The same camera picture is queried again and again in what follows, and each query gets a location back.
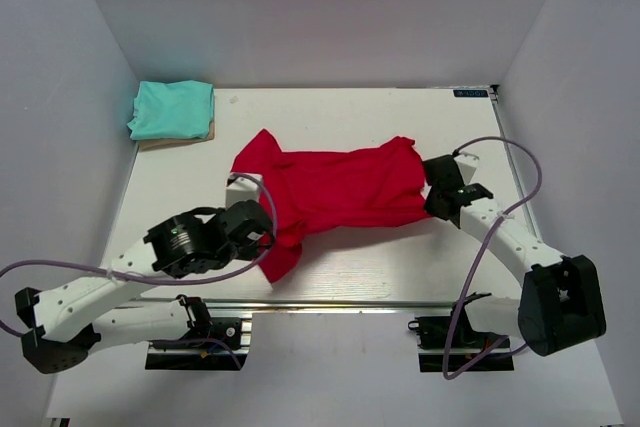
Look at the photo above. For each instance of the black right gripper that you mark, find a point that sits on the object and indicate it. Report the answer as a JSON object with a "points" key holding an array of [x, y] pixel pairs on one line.
{"points": [[429, 203]]}

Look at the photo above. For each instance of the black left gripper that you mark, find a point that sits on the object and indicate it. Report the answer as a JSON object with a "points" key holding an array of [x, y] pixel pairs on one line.
{"points": [[251, 251]]}

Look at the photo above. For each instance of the red t shirt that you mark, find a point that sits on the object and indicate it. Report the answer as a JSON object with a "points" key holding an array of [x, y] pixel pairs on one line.
{"points": [[316, 191]]}

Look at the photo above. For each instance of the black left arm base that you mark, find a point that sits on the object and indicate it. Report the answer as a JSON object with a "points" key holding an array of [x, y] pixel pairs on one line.
{"points": [[213, 342]]}

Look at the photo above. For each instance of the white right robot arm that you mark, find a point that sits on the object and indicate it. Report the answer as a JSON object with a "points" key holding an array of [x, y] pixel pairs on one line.
{"points": [[560, 304]]}

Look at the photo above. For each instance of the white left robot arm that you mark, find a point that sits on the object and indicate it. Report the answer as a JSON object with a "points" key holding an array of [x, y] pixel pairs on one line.
{"points": [[67, 324]]}

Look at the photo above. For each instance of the blue table label sticker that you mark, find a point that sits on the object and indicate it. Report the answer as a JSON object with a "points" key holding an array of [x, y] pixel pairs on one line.
{"points": [[470, 93]]}

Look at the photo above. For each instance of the folded beige t shirt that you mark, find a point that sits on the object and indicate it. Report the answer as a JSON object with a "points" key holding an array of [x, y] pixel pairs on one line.
{"points": [[144, 145]]}

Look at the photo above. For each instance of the folded teal t shirt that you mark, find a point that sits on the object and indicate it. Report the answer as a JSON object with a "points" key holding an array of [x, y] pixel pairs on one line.
{"points": [[181, 110]]}

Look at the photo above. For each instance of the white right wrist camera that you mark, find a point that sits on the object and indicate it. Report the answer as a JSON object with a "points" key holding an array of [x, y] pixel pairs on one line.
{"points": [[467, 164]]}

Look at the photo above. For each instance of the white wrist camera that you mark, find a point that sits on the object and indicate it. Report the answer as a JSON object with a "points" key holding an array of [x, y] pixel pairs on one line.
{"points": [[467, 164], [241, 187]]}

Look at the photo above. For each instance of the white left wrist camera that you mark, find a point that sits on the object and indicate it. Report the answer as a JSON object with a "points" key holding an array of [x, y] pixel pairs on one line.
{"points": [[241, 187]]}

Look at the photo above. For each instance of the aluminium front table rail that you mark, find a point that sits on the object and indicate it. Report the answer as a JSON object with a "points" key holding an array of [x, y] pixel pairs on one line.
{"points": [[325, 305]]}

